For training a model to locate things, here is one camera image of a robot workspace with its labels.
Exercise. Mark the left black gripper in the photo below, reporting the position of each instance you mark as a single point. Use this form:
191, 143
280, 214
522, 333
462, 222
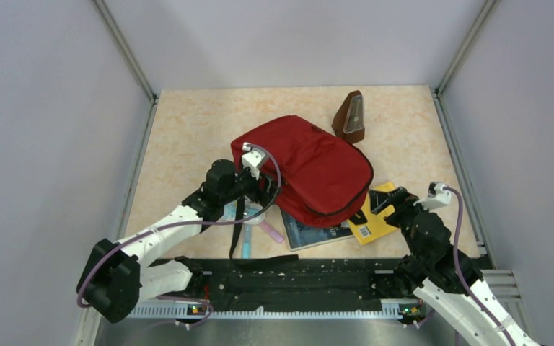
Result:
264, 195

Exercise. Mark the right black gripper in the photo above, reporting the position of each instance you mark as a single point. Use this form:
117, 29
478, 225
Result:
399, 198

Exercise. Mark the yellow notebook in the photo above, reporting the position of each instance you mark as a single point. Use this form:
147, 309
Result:
366, 226

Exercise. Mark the red backpack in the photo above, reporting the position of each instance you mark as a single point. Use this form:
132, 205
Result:
324, 179

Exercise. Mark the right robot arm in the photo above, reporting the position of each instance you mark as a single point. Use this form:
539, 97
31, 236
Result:
438, 273

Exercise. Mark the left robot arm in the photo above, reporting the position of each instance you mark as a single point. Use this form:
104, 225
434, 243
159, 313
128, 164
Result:
120, 274

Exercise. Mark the blue packaged scissors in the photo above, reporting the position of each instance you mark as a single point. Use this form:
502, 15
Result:
252, 213

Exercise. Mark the light blue marker pen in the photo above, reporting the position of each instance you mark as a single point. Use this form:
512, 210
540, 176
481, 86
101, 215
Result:
246, 241

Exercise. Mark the pink highlighter pen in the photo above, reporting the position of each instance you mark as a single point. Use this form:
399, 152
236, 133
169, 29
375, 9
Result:
272, 232

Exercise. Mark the dark blue hardcover book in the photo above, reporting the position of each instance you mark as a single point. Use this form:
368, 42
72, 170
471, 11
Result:
301, 236

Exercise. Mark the brown wooden metronome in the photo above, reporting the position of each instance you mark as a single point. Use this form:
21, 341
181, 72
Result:
348, 122

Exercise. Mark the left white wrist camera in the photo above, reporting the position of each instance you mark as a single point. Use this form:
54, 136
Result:
253, 159

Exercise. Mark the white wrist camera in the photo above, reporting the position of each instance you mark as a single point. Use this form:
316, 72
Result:
438, 196
253, 159

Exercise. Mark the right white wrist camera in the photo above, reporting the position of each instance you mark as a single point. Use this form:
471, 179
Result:
438, 196

